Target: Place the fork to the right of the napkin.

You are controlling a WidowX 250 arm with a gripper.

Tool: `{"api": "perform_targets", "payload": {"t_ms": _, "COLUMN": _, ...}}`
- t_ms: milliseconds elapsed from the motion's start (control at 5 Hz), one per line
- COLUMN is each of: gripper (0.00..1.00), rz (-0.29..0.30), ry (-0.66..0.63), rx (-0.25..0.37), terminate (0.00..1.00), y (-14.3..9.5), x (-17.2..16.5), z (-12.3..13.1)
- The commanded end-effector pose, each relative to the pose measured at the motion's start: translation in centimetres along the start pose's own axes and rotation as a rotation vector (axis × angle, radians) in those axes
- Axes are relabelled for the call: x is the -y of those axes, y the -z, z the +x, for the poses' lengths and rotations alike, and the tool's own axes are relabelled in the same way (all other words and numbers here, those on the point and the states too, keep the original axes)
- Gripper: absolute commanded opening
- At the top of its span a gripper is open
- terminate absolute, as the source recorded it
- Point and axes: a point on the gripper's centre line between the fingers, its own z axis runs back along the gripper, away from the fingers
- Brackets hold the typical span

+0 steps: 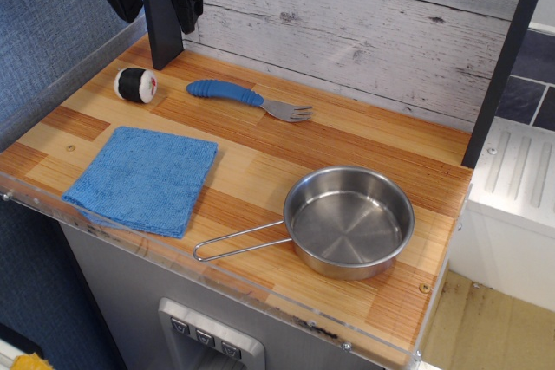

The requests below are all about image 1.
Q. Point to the folded blue cloth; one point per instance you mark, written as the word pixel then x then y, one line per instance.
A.
pixel 144 180

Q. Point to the silver dispenser button panel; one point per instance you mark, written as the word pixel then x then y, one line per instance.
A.
pixel 197 341

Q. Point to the stainless steel pan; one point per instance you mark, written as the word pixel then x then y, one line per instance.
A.
pixel 347 222

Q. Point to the dark grey right post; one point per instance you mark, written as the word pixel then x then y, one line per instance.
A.
pixel 507 57

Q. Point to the yellow object at corner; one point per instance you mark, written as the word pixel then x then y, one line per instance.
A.
pixel 30 362

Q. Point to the blue handled metal fork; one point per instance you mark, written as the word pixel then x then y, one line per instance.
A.
pixel 227 90

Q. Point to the white toy sink unit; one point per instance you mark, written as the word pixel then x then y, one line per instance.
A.
pixel 505 238

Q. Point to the plush sushi roll toy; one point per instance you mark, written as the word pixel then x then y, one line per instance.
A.
pixel 138 85

